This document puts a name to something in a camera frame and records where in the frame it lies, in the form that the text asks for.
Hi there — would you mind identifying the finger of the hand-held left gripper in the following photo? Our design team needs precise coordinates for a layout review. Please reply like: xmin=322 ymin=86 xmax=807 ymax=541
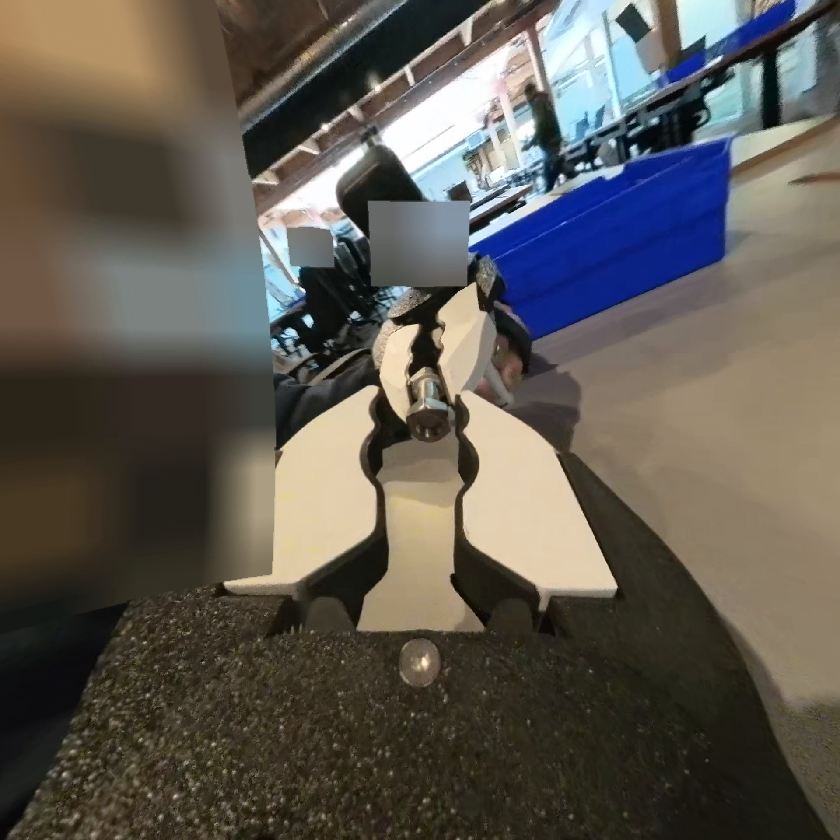
xmin=438 ymin=285 xmax=497 ymax=399
xmin=379 ymin=325 xmax=427 ymax=427

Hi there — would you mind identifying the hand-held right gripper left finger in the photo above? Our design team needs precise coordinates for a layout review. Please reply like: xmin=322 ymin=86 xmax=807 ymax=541
xmin=222 ymin=385 xmax=388 ymax=601

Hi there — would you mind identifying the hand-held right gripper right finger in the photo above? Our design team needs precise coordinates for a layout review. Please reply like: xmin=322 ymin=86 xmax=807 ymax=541
xmin=450 ymin=392 xmax=620 ymax=610

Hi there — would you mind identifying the blue plastic bin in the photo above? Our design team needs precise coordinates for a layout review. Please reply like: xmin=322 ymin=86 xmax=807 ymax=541
xmin=469 ymin=136 xmax=735 ymax=340

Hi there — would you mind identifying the person's left forearm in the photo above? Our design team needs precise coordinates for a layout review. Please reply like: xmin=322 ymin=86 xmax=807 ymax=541
xmin=274 ymin=354 xmax=383 ymax=454

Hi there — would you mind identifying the person's left hand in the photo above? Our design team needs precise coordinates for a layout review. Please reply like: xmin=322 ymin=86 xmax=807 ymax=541
xmin=495 ymin=338 xmax=528 ymax=395

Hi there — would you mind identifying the black office chair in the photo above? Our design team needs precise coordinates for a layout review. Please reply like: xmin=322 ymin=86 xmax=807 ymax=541
xmin=298 ymin=266 xmax=376 ymax=355

